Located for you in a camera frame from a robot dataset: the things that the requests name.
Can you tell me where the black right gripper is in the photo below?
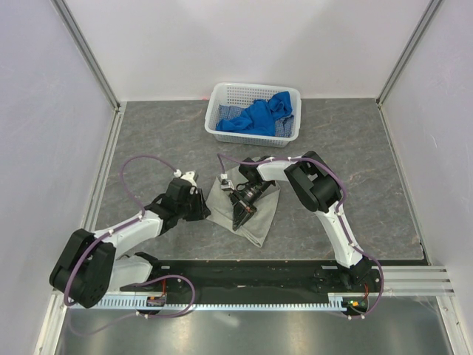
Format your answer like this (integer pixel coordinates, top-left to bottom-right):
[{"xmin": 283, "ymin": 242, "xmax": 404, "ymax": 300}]
[{"xmin": 229, "ymin": 180, "xmax": 273, "ymax": 231}]

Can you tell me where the grey cloth napkin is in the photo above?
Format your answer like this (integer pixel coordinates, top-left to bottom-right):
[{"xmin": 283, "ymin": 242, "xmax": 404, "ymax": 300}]
[{"xmin": 206, "ymin": 178, "xmax": 280, "ymax": 248}]

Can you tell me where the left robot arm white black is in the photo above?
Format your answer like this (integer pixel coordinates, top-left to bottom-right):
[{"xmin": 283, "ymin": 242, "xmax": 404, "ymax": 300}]
[{"xmin": 50, "ymin": 171, "xmax": 210, "ymax": 308}]

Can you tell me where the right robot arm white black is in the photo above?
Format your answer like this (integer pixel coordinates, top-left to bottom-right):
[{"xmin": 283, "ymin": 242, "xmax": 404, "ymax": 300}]
[{"xmin": 229, "ymin": 151, "xmax": 370, "ymax": 291}]

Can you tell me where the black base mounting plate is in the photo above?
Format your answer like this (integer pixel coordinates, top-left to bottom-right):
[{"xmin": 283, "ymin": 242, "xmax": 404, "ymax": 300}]
[{"xmin": 139, "ymin": 253, "xmax": 382, "ymax": 294}]

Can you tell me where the blue checkered cloth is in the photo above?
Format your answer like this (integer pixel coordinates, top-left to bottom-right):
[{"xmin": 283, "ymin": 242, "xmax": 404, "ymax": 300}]
[{"xmin": 215, "ymin": 104, "xmax": 294, "ymax": 138}]

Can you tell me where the blue towel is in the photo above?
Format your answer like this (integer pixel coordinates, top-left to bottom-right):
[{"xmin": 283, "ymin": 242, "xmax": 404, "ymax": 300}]
[{"xmin": 215, "ymin": 91, "xmax": 294, "ymax": 138}]

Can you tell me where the white perforated plastic basket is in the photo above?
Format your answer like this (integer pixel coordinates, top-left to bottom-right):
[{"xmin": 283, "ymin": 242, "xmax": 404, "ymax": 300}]
[{"xmin": 204, "ymin": 83, "xmax": 302, "ymax": 148}]

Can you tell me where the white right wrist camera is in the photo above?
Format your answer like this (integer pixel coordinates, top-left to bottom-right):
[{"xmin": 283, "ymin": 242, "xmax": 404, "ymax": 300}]
[{"xmin": 217, "ymin": 173, "xmax": 234, "ymax": 192}]

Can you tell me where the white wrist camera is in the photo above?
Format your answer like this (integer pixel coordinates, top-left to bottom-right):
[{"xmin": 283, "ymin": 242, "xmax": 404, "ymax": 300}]
[
  {"xmin": 217, "ymin": 173, "xmax": 234, "ymax": 192},
  {"xmin": 173, "ymin": 169, "xmax": 198, "ymax": 186}
]

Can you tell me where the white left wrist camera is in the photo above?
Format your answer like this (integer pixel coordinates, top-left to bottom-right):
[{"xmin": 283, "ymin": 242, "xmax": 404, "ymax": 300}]
[{"xmin": 173, "ymin": 169, "xmax": 198, "ymax": 186}]

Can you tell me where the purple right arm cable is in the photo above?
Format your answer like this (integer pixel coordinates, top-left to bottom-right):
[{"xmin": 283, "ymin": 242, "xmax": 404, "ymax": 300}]
[{"xmin": 217, "ymin": 153, "xmax": 385, "ymax": 321}]

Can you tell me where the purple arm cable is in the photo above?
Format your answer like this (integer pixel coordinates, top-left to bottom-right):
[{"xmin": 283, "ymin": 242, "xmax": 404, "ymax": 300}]
[
  {"xmin": 61, "ymin": 155, "xmax": 197, "ymax": 336},
  {"xmin": 217, "ymin": 153, "xmax": 385, "ymax": 321}
]

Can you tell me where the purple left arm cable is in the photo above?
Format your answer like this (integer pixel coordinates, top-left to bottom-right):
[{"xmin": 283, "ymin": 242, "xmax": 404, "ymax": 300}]
[{"xmin": 61, "ymin": 155, "xmax": 197, "ymax": 336}]

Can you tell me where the slotted cable duct rail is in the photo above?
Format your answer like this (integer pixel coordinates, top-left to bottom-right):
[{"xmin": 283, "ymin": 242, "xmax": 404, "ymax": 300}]
[{"xmin": 93, "ymin": 288, "xmax": 368, "ymax": 312}]

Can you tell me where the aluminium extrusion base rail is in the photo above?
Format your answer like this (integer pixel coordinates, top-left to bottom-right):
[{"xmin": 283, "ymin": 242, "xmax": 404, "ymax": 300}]
[{"xmin": 383, "ymin": 266, "xmax": 455, "ymax": 297}]

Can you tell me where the aluminium corner frame post left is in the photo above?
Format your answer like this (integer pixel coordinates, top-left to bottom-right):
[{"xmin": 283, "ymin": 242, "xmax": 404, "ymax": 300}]
[{"xmin": 51, "ymin": 0, "xmax": 121, "ymax": 112}]

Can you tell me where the aluminium corner frame post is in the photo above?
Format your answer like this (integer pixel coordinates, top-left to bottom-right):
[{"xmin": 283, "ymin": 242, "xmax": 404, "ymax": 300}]
[
  {"xmin": 51, "ymin": 0, "xmax": 121, "ymax": 112},
  {"xmin": 375, "ymin": 0, "xmax": 443, "ymax": 109}
]

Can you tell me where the aluminium corner frame post right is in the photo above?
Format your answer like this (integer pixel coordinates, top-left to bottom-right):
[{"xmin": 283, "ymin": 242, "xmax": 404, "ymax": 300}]
[{"xmin": 375, "ymin": 0, "xmax": 443, "ymax": 109}]

